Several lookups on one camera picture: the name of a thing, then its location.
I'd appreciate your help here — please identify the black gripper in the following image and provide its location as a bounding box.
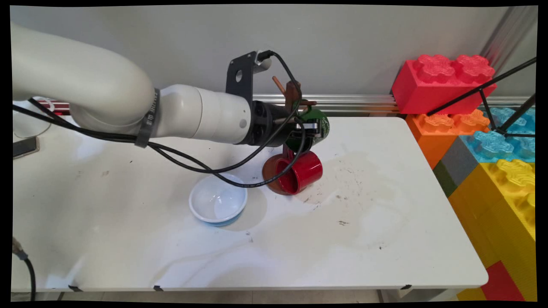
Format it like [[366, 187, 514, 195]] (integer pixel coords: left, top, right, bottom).
[[247, 101, 320, 148]]

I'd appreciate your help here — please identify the green enamel mug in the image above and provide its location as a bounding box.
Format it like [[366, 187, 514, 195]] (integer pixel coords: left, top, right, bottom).
[[284, 106, 331, 154]]

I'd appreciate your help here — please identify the red enamel mug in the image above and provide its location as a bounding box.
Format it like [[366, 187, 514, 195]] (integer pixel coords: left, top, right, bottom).
[[274, 148, 324, 195]]

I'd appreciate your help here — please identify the brown wooden mug tree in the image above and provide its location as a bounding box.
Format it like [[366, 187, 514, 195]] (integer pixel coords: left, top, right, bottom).
[[262, 76, 319, 196]]

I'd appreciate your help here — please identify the white bowl blue outside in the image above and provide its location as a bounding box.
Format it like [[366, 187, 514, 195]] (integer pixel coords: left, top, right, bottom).
[[189, 173, 248, 227]]

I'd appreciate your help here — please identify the giant red building block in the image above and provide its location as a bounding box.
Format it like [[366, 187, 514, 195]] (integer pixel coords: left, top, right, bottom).
[[391, 54, 497, 116]]

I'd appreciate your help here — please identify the giant orange building block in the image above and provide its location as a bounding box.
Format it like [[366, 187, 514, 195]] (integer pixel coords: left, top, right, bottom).
[[405, 110, 490, 170]]

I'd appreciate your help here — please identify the giant dark green building block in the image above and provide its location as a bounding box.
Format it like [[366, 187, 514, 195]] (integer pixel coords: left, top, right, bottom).
[[432, 161, 458, 198]]

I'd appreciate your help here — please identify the giant grey building block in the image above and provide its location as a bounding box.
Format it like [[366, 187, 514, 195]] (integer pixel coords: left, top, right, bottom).
[[440, 136, 480, 187]]

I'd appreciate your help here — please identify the black tripod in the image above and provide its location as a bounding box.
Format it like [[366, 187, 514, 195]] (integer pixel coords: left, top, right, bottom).
[[426, 57, 537, 140]]

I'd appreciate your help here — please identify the giant blue building block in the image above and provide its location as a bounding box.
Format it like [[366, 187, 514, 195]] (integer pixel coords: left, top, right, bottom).
[[459, 107, 536, 164]]

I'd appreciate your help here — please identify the giant yellow building block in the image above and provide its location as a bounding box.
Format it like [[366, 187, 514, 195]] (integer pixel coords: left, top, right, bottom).
[[447, 159, 537, 302]]

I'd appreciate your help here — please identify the flat red building block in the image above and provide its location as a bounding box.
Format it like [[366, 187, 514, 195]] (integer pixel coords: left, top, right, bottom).
[[479, 261, 525, 302]]

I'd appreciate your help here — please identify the small red object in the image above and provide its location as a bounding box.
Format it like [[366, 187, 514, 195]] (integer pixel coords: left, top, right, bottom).
[[43, 101, 71, 116]]

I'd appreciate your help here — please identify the white ceramic mug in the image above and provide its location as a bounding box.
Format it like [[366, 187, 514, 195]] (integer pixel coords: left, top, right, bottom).
[[13, 96, 55, 139]]

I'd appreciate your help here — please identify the dark smartphone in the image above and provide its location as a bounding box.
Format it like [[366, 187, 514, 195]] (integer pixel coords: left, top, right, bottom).
[[13, 136, 40, 160]]

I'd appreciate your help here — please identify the aluminium rail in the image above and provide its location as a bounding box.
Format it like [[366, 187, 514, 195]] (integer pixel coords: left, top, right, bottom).
[[43, 93, 536, 117]]

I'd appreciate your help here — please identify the black camera cable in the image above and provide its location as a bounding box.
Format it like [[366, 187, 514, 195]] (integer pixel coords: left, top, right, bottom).
[[13, 50, 303, 174]]

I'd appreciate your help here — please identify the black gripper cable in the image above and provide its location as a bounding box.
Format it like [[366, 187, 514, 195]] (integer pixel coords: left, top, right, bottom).
[[13, 101, 307, 189]]

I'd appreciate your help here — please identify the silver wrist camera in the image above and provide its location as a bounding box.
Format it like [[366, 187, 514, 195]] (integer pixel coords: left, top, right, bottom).
[[254, 50, 273, 72]]

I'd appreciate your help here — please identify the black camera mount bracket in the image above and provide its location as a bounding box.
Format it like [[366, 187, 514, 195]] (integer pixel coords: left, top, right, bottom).
[[225, 51, 262, 104]]

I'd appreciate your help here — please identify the black velcro strap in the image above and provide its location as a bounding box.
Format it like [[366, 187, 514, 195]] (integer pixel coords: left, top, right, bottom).
[[134, 88, 161, 149]]

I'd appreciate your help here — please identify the black cable with metal connector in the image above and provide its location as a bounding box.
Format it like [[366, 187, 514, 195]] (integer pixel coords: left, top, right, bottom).
[[12, 237, 37, 302]]

